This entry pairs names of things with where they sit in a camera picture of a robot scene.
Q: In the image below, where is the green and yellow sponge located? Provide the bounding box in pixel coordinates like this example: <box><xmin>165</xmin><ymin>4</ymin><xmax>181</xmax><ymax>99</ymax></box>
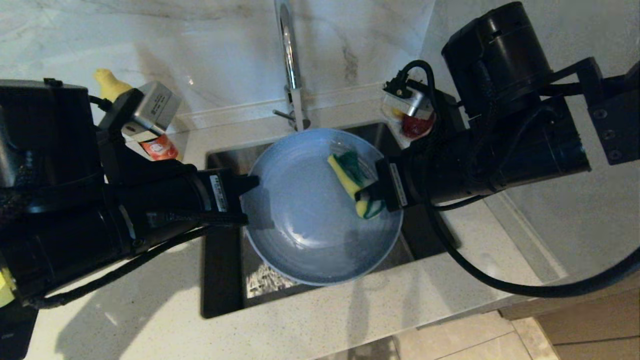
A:
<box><xmin>327</xmin><ymin>151</ymin><xmax>387</xmax><ymax>220</ymax></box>

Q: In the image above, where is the grey-blue plate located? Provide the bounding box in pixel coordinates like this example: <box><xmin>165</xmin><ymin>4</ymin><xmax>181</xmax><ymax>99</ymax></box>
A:
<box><xmin>241</xmin><ymin>127</ymin><xmax>404</xmax><ymax>287</ymax></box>

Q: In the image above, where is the yellow dish soap bottle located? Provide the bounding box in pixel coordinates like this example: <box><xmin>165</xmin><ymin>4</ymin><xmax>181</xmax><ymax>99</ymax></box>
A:
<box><xmin>92</xmin><ymin>68</ymin><xmax>179</xmax><ymax>162</ymax></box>

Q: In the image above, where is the yellow bowl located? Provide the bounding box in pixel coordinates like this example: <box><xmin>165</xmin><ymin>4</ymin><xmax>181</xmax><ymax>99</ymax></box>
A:
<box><xmin>0</xmin><ymin>267</ymin><xmax>17</xmax><ymax>308</ymax></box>

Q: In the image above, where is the stainless steel sink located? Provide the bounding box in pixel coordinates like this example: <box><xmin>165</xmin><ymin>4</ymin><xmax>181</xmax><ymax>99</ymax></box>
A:
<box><xmin>201</xmin><ymin>122</ymin><xmax>461</xmax><ymax>319</ymax></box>

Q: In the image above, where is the dark red apple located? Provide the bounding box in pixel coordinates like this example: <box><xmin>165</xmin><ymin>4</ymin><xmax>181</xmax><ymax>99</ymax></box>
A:
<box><xmin>402</xmin><ymin>116</ymin><xmax>435</xmax><ymax>140</ymax></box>

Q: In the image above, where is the running water stream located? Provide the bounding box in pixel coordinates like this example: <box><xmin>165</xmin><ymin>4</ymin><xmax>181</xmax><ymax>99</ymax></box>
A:
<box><xmin>291</xmin><ymin>87</ymin><xmax>307</xmax><ymax>132</ymax></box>

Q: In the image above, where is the chrome kitchen faucet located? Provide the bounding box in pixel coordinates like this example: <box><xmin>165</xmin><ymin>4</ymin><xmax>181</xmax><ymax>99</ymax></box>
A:
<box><xmin>274</xmin><ymin>0</ymin><xmax>312</xmax><ymax>132</ymax></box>

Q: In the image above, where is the black induction cooktop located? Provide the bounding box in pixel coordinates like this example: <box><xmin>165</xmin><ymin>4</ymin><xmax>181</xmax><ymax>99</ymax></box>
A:
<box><xmin>0</xmin><ymin>305</ymin><xmax>38</xmax><ymax>360</ymax></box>

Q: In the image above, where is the light wood cabinet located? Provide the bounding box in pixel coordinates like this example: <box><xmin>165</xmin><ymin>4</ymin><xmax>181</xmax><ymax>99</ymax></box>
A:
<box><xmin>498</xmin><ymin>287</ymin><xmax>640</xmax><ymax>360</ymax></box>

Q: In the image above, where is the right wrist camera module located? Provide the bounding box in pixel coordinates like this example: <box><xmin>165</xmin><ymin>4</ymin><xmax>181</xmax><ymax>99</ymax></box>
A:
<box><xmin>382</xmin><ymin>60</ymin><xmax>435</xmax><ymax>121</ymax></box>

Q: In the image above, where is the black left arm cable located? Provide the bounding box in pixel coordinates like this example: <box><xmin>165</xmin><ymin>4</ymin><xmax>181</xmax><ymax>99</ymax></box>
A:
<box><xmin>27</xmin><ymin>227</ymin><xmax>216</xmax><ymax>308</ymax></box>

